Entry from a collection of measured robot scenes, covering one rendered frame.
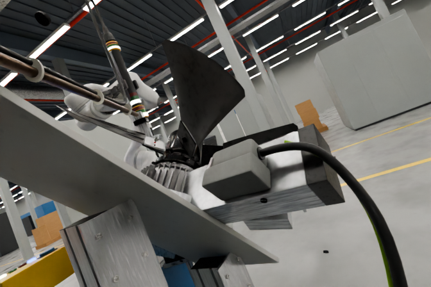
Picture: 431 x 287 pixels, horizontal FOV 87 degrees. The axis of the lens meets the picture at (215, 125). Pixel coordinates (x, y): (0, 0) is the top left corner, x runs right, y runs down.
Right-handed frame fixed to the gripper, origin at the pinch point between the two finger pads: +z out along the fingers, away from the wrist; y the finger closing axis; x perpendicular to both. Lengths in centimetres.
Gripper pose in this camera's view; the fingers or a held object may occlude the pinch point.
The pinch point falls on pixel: (128, 86)
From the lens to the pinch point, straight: 83.6
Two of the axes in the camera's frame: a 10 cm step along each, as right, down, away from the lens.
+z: 7.6, -3.8, -5.2
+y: -5.0, 1.6, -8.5
